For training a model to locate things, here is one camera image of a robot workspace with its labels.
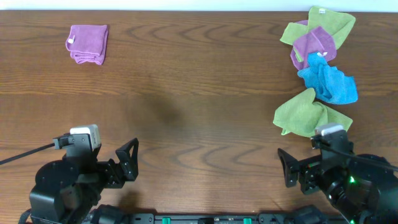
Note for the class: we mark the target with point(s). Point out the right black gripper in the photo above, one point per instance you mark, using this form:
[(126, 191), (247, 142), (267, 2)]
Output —
[(303, 173)]

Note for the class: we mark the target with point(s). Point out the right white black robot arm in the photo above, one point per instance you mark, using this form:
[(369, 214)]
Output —
[(363, 188)]

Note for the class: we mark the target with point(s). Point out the small purple cloth in pile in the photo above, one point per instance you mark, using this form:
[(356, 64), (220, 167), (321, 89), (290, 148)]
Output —
[(317, 40)]

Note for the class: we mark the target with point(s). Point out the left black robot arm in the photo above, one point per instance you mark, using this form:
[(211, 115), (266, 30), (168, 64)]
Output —
[(65, 190)]

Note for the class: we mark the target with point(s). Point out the green cloth at top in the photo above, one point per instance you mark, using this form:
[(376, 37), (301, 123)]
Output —
[(337, 24)]

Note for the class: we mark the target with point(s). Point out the large purple microfiber cloth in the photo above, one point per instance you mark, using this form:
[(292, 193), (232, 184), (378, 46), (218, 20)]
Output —
[(87, 43)]

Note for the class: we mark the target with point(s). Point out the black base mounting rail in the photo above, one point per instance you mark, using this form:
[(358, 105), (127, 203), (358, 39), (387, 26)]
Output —
[(262, 218)]

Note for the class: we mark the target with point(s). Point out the blue microfiber cloth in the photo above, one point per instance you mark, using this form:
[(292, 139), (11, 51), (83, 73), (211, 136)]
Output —
[(330, 84)]

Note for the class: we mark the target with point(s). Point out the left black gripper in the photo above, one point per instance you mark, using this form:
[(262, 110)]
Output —
[(113, 172)]

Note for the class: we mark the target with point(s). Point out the green cloth lower pile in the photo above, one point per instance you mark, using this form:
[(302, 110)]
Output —
[(302, 114)]

